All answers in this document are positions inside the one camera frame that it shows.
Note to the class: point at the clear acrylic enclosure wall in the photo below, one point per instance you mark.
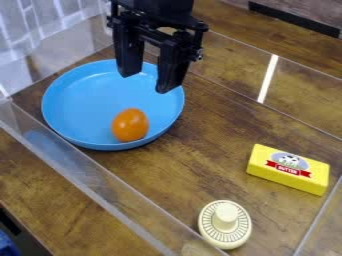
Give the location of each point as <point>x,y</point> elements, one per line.
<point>266,88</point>

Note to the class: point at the blue round tray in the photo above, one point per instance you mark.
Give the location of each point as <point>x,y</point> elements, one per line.
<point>87,96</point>

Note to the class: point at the cream round knob toy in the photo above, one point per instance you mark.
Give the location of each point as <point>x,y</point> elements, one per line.
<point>224,224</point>

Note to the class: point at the orange ball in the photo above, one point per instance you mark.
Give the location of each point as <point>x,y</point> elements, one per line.
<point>130,125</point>

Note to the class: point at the yellow butter block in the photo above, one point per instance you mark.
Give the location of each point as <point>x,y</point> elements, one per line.
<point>289,169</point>

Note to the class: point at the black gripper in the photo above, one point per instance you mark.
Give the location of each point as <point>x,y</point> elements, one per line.
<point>162,22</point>

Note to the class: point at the black bar on background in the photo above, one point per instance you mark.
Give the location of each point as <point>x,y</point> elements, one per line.
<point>295,20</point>

